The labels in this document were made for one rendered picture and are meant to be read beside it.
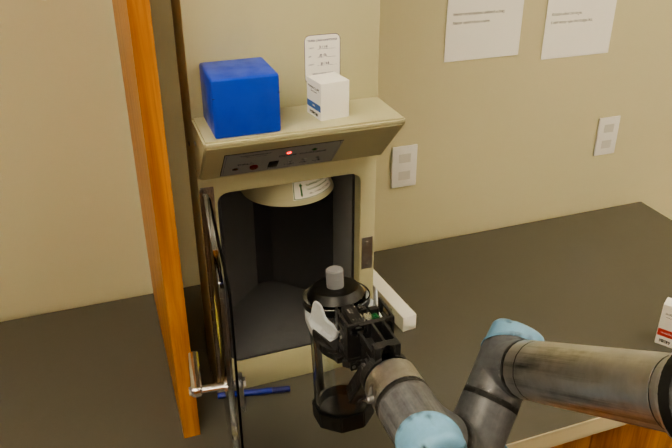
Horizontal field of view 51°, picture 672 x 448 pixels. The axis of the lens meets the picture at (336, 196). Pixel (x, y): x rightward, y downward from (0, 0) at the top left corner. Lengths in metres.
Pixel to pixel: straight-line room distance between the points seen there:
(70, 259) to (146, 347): 0.29
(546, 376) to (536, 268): 1.01
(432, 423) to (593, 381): 0.19
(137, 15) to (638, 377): 0.74
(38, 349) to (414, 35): 1.09
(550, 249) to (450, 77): 0.53
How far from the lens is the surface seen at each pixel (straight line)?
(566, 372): 0.83
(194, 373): 1.07
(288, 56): 1.14
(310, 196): 1.26
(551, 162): 2.06
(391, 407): 0.89
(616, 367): 0.77
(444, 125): 1.82
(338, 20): 1.15
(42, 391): 1.53
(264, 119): 1.04
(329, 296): 1.08
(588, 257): 1.94
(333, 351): 1.03
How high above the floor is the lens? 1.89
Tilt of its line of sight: 26 degrees down
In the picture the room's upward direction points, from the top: straight up
